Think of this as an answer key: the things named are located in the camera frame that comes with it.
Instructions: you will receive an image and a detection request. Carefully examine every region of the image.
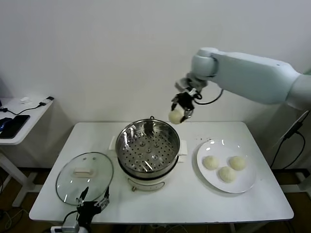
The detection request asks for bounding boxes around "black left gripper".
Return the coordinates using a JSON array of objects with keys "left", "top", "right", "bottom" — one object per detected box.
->
[{"left": 76, "top": 186, "right": 110, "bottom": 226}]

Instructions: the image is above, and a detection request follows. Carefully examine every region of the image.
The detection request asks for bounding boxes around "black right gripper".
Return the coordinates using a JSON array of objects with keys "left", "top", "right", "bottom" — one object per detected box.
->
[{"left": 171, "top": 91, "right": 195, "bottom": 123}]

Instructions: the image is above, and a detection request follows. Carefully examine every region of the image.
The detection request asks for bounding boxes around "white steamed baozi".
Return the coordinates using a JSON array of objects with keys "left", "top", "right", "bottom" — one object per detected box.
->
[
  {"left": 218, "top": 166, "right": 237, "bottom": 183},
  {"left": 203, "top": 155, "right": 220, "bottom": 170},
  {"left": 168, "top": 108, "right": 185, "bottom": 125},
  {"left": 229, "top": 156, "right": 247, "bottom": 170}
]

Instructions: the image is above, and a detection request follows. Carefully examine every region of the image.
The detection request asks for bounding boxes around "glass pot lid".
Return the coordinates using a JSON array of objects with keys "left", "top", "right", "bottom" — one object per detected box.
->
[{"left": 55, "top": 152, "right": 115, "bottom": 206}]

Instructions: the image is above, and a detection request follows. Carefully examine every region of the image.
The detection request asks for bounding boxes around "stainless steamer basket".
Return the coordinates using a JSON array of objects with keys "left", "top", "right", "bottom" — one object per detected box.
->
[{"left": 115, "top": 118, "right": 182, "bottom": 173}]

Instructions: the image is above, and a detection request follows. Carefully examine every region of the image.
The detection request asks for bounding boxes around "white round plate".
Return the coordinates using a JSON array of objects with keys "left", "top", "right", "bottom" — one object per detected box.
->
[{"left": 196, "top": 139, "right": 258, "bottom": 194}]

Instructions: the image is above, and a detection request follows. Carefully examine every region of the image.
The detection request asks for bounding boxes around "black smartphone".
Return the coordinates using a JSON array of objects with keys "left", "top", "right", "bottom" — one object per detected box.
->
[{"left": 0, "top": 115, "right": 31, "bottom": 139}]

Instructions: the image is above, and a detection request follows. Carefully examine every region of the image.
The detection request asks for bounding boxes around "black silver plug adapter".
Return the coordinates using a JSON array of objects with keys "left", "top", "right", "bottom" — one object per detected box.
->
[{"left": 39, "top": 96, "right": 54, "bottom": 107}]

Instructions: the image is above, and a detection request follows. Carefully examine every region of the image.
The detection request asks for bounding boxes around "black power brick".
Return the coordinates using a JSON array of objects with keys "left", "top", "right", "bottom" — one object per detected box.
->
[{"left": 284, "top": 122, "right": 304, "bottom": 139}]

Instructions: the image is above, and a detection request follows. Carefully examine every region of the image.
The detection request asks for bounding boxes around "blue computer mouse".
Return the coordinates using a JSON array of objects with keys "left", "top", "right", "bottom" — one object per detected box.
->
[{"left": 0, "top": 117, "right": 13, "bottom": 132}]

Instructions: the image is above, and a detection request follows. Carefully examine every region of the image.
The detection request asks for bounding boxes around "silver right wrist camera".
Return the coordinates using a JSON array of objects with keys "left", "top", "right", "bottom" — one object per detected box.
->
[{"left": 174, "top": 77, "right": 194, "bottom": 92}]

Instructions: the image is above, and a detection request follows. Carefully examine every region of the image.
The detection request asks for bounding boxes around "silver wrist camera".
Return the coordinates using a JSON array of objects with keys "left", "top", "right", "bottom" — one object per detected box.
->
[
  {"left": 174, "top": 77, "right": 194, "bottom": 92},
  {"left": 51, "top": 219, "right": 80, "bottom": 233}
]

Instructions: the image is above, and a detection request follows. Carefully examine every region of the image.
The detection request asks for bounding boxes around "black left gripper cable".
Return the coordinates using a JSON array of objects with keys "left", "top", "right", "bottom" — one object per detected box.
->
[{"left": 62, "top": 210, "right": 80, "bottom": 223}]

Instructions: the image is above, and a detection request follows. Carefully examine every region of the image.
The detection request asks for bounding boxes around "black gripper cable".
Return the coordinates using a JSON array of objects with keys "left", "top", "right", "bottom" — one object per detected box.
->
[
  {"left": 194, "top": 87, "right": 224, "bottom": 105},
  {"left": 62, "top": 210, "right": 80, "bottom": 223}
]

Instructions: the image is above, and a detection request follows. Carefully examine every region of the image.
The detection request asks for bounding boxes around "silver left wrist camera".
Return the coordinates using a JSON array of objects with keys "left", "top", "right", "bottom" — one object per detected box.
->
[{"left": 51, "top": 219, "right": 80, "bottom": 233}]

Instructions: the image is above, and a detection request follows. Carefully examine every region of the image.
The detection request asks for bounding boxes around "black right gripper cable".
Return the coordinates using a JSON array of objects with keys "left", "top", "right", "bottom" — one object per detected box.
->
[{"left": 194, "top": 87, "right": 224, "bottom": 105}]

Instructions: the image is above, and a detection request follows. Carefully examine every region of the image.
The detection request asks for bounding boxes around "thin white slanted cable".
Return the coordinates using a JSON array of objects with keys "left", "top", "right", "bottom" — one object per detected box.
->
[{"left": 268, "top": 110, "right": 311, "bottom": 151}]

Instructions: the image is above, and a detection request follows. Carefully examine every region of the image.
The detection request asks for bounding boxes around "thin black cable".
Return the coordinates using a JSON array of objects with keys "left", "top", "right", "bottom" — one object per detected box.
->
[{"left": 0, "top": 101, "right": 47, "bottom": 115}]

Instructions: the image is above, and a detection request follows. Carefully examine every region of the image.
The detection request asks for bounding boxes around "black looped power cable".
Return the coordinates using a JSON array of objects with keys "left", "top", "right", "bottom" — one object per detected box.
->
[{"left": 270, "top": 132, "right": 306, "bottom": 170}]

